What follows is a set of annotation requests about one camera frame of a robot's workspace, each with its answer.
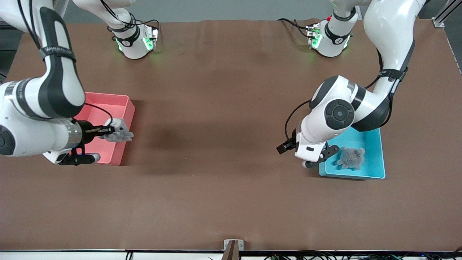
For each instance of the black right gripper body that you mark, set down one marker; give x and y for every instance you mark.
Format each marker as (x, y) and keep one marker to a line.
(86, 131)

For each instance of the grey plush toy white face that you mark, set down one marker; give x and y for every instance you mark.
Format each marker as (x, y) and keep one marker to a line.
(121, 136)

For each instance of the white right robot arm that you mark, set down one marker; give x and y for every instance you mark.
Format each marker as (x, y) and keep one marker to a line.
(57, 90)

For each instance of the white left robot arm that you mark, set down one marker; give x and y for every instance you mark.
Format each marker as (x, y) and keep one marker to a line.
(389, 36)

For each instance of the pink plastic box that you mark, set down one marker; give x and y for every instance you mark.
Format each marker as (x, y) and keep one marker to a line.
(108, 108)

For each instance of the blue plastic box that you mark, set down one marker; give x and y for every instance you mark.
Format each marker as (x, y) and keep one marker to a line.
(371, 159)

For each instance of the brown table cover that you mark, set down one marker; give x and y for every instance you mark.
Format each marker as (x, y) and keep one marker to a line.
(216, 198)

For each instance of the metal base connector plate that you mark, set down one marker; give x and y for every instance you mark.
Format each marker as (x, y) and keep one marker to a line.
(311, 36)
(153, 38)

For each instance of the white table edge strip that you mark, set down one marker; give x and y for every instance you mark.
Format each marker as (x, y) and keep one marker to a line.
(72, 256)

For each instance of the metal clamp bracket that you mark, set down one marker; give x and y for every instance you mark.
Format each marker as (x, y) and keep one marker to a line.
(233, 249)

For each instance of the aluminium frame profile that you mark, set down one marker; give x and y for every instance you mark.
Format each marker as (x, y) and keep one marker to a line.
(442, 18)

